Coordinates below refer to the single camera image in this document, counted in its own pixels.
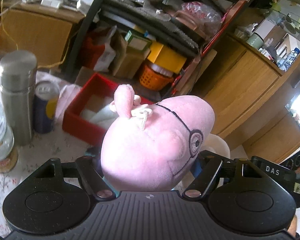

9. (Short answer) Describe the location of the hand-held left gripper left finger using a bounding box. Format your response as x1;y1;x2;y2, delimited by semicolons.
32;155;117;202

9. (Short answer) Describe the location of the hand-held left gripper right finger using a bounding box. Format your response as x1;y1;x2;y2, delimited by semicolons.
182;150;265;200

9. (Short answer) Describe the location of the pink pig plush toy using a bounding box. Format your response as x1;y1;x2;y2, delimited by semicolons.
101;84;215;192

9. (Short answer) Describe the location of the red box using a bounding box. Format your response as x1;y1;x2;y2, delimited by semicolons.
62;72;157;147

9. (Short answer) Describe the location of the white foam sponge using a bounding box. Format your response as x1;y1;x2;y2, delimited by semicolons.
80;104;117;130

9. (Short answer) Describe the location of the floral tablecloth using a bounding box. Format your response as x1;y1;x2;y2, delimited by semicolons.
0;90;108;238

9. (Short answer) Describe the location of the blue and yellow can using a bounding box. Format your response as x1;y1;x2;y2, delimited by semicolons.
34;80;60;134

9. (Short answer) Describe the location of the pale pink towel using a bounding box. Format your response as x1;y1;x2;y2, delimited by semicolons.
37;71;83;120

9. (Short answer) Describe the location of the glass jar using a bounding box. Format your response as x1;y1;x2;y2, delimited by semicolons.
0;101;18;173

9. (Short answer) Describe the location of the wooden cabinet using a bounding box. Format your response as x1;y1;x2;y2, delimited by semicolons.
175;0;300;164

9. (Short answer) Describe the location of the orange plastic basket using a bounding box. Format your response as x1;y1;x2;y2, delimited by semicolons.
139;64;174;92

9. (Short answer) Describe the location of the steel thermos flask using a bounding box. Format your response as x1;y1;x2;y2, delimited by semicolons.
0;50;38;145

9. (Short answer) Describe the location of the clear water bottle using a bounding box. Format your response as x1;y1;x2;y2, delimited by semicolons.
277;47;300;72

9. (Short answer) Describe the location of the yellow box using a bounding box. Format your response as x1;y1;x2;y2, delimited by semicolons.
147;42;187;73

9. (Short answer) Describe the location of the cardboard box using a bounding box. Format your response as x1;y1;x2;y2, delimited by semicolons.
112;31;150;79

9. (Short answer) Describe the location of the white paper bag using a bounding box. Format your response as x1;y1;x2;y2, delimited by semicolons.
94;26;117;72

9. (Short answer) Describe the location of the red plastic bag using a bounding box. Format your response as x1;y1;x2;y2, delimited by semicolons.
81;30;108;68

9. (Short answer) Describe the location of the mint green cup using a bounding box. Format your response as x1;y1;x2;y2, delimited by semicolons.
246;32;265;49

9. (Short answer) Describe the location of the green box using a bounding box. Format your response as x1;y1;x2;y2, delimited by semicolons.
124;30;152;50

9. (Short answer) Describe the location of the pink pot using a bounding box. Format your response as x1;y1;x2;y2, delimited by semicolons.
174;10;199;30

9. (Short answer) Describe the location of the pink plastic bag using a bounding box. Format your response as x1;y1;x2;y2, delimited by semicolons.
181;2;223;34

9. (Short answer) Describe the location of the black shelf rack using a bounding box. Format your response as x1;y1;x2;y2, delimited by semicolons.
65;0;240;85

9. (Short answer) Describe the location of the white power strip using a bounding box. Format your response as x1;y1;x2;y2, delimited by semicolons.
41;0;62;7

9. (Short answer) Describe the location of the clear plastic sheet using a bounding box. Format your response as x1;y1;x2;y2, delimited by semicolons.
107;0;170;23

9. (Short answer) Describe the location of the yellow cable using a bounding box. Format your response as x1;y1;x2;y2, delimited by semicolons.
0;0;73;69

